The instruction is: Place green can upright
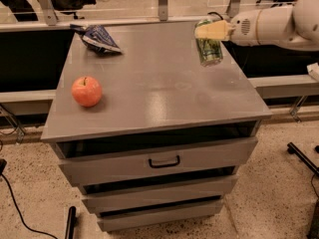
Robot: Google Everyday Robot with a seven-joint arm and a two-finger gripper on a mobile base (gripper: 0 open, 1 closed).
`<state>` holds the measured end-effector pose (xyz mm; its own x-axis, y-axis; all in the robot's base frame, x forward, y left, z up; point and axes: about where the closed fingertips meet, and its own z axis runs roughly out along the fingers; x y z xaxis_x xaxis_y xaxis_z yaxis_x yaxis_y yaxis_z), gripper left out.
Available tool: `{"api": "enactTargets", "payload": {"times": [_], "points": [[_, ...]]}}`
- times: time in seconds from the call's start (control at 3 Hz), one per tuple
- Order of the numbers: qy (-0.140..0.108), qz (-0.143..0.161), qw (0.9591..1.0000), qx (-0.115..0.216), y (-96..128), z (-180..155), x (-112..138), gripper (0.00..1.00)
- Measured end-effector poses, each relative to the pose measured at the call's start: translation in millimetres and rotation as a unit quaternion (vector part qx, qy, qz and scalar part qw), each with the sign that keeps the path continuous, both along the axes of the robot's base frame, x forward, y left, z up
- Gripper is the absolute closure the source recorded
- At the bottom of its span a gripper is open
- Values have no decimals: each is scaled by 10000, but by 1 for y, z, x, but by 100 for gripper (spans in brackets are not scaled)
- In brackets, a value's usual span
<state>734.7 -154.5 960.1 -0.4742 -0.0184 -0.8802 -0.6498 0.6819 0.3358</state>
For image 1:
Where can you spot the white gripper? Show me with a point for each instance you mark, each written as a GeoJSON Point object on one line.
{"type": "Point", "coordinates": [243, 29]}

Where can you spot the green soda can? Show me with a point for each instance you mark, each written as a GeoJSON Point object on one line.
{"type": "Point", "coordinates": [209, 51]}

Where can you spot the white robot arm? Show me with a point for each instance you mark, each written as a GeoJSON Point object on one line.
{"type": "Point", "coordinates": [293, 27]}

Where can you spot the blue chip bag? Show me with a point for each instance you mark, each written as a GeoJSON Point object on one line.
{"type": "Point", "coordinates": [97, 39]}

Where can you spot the grey drawer cabinet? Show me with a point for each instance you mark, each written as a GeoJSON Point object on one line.
{"type": "Point", "coordinates": [158, 101]}

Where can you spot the black chair base leg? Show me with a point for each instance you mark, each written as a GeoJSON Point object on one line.
{"type": "Point", "coordinates": [293, 149]}

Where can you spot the red apple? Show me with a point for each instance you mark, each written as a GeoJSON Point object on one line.
{"type": "Point", "coordinates": [86, 91]}

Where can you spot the black stand leg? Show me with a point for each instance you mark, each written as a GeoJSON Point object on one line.
{"type": "Point", "coordinates": [70, 223]}

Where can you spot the black drawer handle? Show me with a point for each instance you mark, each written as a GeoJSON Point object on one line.
{"type": "Point", "coordinates": [157, 164]}

